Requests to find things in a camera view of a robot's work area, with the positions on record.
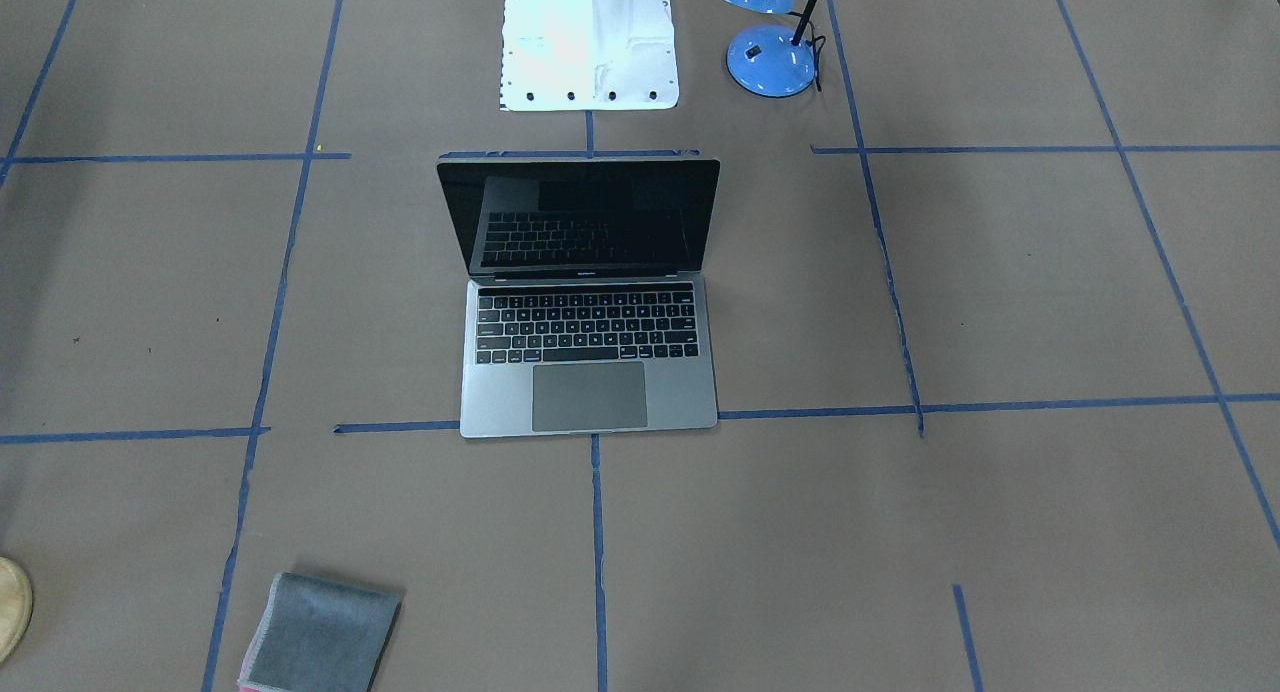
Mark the grey laptop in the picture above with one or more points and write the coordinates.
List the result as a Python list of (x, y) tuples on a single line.
[(586, 309)]

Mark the wooden stand with round base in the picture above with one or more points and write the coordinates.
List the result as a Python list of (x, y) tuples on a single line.
[(17, 602)]

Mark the blue desk lamp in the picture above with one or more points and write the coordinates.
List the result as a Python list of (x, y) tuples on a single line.
[(774, 61)]

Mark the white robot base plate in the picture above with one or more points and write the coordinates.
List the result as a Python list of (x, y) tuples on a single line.
[(588, 55)]

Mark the folded grey cloth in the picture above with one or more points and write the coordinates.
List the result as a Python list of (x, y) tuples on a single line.
[(319, 635)]

